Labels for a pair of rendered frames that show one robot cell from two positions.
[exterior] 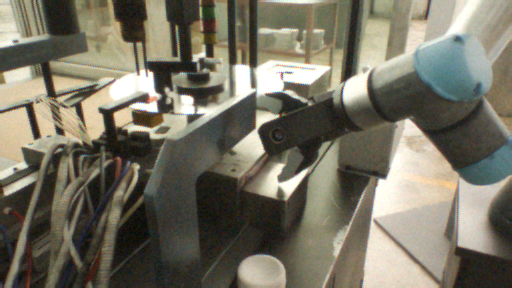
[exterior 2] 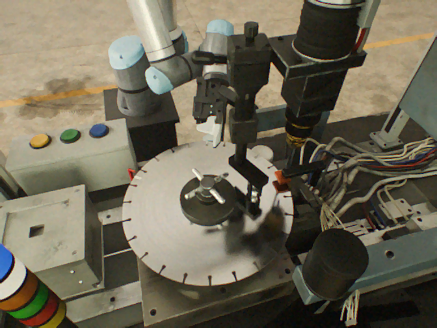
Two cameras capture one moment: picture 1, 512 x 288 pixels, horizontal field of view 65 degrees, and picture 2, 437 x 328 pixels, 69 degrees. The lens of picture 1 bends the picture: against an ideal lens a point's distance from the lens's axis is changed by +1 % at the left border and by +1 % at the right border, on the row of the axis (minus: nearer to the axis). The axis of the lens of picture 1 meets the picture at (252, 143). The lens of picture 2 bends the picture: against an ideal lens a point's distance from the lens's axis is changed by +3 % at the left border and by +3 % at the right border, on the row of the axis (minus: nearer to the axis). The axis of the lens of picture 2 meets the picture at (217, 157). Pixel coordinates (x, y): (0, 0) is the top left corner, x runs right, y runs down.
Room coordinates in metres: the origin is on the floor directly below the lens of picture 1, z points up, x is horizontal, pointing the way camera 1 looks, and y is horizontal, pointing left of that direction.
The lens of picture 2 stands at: (0.97, 0.38, 1.45)
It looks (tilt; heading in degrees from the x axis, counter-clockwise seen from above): 47 degrees down; 228
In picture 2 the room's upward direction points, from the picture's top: straight up
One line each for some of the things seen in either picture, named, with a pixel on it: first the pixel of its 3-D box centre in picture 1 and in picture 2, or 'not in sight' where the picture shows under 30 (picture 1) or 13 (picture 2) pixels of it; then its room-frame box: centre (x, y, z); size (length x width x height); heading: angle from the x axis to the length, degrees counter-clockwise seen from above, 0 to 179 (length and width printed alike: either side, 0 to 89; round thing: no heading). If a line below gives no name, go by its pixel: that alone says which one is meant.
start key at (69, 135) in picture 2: not in sight; (70, 136); (0.86, -0.31, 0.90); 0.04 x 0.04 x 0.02
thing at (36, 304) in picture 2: (207, 11); (24, 295); (1.05, 0.11, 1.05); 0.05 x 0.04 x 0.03; 64
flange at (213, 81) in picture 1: (198, 77); (208, 195); (0.75, 0.11, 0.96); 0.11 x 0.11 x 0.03
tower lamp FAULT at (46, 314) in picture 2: (208, 24); (35, 304); (1.05, 0.11, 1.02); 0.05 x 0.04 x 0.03; 64
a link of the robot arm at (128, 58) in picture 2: not in sight; (131, 61); (0.56, -0.50, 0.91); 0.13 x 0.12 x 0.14; 179
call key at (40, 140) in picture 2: not in sight; (40, 142); (0.92, -0.34, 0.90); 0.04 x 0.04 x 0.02
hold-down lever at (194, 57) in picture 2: not in sight; (220, 64); (0.69, 0.07, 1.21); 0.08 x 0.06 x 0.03; 154
